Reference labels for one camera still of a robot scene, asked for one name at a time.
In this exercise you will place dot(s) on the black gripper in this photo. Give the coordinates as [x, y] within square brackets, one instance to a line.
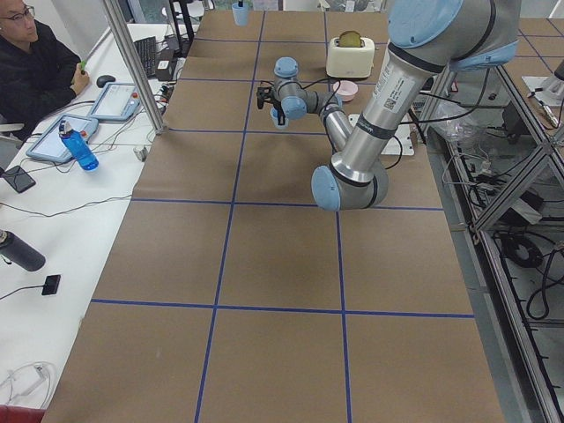
[273, 104]

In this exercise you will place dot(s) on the light blue cup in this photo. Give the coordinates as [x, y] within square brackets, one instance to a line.
[240, 15]
[279, 119]

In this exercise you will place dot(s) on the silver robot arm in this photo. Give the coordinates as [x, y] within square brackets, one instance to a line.
[425, 37]

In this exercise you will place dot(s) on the black keyboard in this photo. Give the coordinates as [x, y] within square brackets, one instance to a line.
[147, 52]

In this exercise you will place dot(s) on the bread slice in toaster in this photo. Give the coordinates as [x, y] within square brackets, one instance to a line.
[350, 39]

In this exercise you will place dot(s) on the cream toaster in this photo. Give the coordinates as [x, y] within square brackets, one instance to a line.
[350, 63]

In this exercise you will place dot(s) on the pink bowl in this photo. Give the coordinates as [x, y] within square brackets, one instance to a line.
[345, 89]

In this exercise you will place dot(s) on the far teach pendant tablet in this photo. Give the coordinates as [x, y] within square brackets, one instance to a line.
[117, 102]

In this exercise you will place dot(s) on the teach pendant tablet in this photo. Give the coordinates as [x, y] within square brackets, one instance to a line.
[50, 147]
[117, 102]

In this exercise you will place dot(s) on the black computer mouse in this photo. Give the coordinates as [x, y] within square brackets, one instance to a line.
[102, 80]

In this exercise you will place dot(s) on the seated person in black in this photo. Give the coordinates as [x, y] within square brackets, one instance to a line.
[39, 74]

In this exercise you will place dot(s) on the blue water bottle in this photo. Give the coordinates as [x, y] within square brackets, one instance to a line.
[79, 147]

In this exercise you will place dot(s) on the near teach pendant tablet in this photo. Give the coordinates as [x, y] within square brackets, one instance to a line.
[50, 147]

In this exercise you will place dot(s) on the clear plastic bag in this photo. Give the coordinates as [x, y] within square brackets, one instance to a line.
[463, 132]

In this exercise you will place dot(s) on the black smartphone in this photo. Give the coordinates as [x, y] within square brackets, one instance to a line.
[18, 178]

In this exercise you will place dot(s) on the black thermos bottle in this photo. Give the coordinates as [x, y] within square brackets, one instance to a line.
[19, 252]

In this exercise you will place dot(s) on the small black square puck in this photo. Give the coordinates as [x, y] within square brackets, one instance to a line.
[51, 284]

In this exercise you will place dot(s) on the white power adapter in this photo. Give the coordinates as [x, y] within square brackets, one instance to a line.
[30, 385]

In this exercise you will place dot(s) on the aluminium frame post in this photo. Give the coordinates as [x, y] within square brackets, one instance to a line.
[123, 40]

